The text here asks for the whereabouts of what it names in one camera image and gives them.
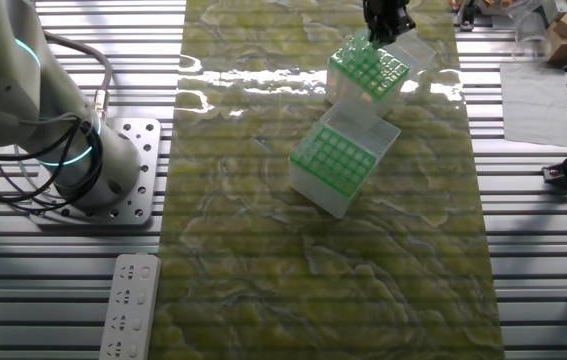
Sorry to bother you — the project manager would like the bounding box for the white power strip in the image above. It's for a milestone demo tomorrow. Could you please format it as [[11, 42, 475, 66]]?
[[98, 253, 163, 360]]

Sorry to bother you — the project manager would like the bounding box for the thick grey cable with connector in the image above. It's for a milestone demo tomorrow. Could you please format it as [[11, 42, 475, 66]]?
[[41, 29, 114, 124]]

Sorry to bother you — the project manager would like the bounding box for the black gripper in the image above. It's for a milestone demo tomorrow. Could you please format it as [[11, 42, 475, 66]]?
[[362, 0, 417, 47]]

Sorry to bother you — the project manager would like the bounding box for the green rack pipette tip box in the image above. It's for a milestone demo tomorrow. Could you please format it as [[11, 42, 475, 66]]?
[[325, 27, 437, 120], [287, 96, 403, 220]]

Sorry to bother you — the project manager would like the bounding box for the white paper sheet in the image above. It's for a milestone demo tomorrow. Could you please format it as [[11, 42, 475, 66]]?
[[499, 62, 567, 149]]

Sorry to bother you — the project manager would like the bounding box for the silver perforated base plate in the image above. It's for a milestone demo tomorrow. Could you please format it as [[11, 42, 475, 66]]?
[[27, 117, 163, 226]]

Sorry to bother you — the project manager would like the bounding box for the green marble pattern mat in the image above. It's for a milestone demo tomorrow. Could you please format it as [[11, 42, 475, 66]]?
[[147, 0, 507, 360]]

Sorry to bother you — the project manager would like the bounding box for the black base cable bundle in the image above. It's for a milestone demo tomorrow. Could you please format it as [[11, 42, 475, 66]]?
[[0, 112, 107, 214]]

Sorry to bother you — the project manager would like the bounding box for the clear plastic cup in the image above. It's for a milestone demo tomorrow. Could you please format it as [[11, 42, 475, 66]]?
[[509, 0, 553, 64]]

